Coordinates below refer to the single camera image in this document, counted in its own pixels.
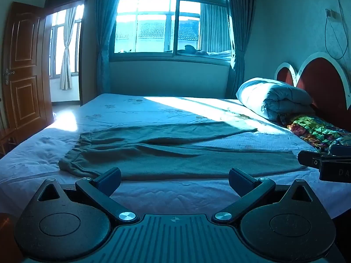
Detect dark cloth on windowsill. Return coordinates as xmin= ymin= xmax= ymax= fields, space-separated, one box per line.
xmin=184 ymin=44 xmax=207 ymax=54

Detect black wall cable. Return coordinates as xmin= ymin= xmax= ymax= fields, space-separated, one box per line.
xmin=324 ymin=0 xmax=349 ymax=61

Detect colourful patterned cloth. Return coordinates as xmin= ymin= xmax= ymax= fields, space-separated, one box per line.
xmin=278 ymin=114 xmax=351 ymax=154

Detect red white arched headboard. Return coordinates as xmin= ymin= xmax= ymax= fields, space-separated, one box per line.
xmin=274 ymin=52 xmax=351 ymax=132

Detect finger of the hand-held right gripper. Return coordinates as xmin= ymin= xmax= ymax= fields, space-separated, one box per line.
xmin=298 ymin=150 xmax=324 ymax=168

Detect bed with pale sheet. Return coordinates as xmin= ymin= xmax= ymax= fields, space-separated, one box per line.
xmin=0 ymin=93 xmax=351 ymax=220

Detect pale hallway curtain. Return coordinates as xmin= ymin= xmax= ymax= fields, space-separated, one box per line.
xmin=59 ymin=6 xmax=78 ymax=91

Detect grey-green pants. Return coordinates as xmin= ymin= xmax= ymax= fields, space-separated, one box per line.
xmin=58 ymin=121 xmax=306 ymax=181

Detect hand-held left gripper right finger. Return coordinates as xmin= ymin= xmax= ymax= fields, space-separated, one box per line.
xmin=212 ymin=168 xmax=313 ymax=224

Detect large bedroom window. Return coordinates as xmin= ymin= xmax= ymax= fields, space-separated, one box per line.
xmin=110 ymin=0 xmax=233 ymax=62

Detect dark long curtain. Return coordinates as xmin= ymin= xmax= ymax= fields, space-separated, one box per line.
xmin=88 ymin=0 xmax=127 ymax=95
xmin=223 ymin=0 xmax=257 ymax=99

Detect brown wooden door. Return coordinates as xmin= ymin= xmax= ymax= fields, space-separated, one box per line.
xmin=2 ymin=2 xmax=54 ymax=144

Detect metal door handle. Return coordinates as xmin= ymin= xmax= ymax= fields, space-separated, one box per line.
xmin=3 ymin=68 xmax=15 ymax=85

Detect hallway window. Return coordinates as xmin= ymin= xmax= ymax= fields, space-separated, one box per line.
xmin=49 ymin=4 xmax=84 ymax=79

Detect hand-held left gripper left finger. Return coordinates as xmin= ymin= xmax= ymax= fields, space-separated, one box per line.
xmin=37 ymin=167 xmax=139 ymax=224

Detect folded white grey duvet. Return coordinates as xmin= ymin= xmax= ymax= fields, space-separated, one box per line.
xmin=236 ymin=77 xmax=316 ymax=121

